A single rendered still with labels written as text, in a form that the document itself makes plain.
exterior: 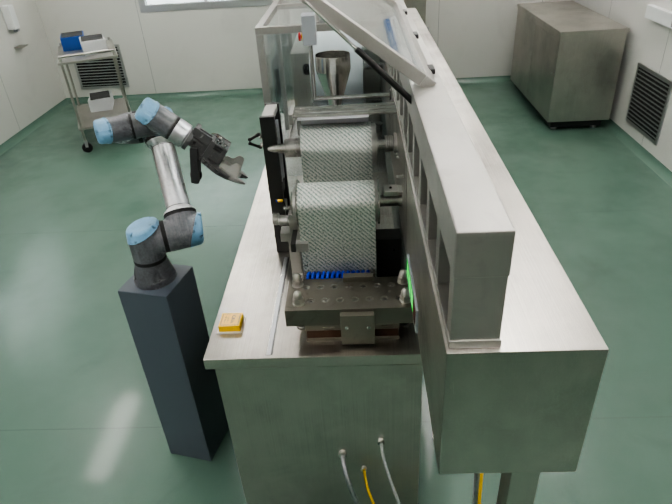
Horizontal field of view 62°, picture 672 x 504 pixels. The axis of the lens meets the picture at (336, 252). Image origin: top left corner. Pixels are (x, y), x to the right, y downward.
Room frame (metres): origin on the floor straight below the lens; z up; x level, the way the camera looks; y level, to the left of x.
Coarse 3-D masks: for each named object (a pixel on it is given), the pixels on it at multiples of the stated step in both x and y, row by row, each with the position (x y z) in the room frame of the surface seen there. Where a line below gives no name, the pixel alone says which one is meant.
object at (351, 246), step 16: (320, 224) 1.50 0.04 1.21; (336, 224) 1.50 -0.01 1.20; (352, 224) 1.50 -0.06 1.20; (368, 224) 1.49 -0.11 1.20; (304, 240) 1.51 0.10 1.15; (320, 240) 1.50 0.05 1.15; (336, 240) 1.50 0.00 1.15; (352, 240) 1.50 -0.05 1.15; (368, 240) 1.49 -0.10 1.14; (304, 256) 1.51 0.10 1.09; (320, 256) 1.50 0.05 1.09; (336, 256) 1.50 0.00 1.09; (352, 256) 1.50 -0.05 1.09; (368, 256) 1.49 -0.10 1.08
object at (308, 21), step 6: (312, 12) 2.14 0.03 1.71; (306, 18) 2.08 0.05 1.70; (312, 18) 2.08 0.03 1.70; (306, 24) 2.08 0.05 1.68; (312, 24) 2.08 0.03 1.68; (306, 30) 2.08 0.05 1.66; (312, 30) 2.08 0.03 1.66; (300, 36) 2.11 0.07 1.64; (306, 36) 2.08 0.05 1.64; (312, 36) 2.08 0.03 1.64; (306, 42) 2.08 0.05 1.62; (312, 42) 2.08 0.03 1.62
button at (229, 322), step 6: (222, 318) 1.43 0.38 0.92; (228, 318) 1.43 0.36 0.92; (234, 318) 1.43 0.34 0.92; (240, 318) 1.43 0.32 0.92; (222, 324) 1.40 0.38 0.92; (228, 324) 1.40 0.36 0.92; (234, 324) 1.40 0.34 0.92; (240, 324) 1.40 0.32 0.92; (222, 330) 1.39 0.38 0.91; (228, 330) 1.39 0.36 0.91; (234, 330) 1.39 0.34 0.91; (240, 330) 1.39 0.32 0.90
